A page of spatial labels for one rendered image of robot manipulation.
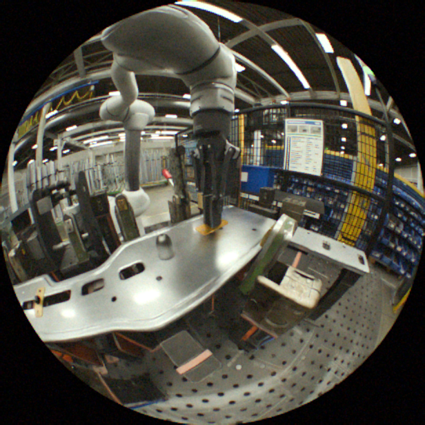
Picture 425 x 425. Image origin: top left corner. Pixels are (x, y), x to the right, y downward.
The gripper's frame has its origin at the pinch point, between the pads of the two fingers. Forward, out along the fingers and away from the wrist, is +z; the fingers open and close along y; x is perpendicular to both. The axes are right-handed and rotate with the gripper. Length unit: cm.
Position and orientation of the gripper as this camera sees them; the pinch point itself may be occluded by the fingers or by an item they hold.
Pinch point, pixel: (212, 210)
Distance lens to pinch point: 28.6
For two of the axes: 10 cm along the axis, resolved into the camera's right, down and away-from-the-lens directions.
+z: 0.0, 9.2, 3.9
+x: 7.3, -2.7, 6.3
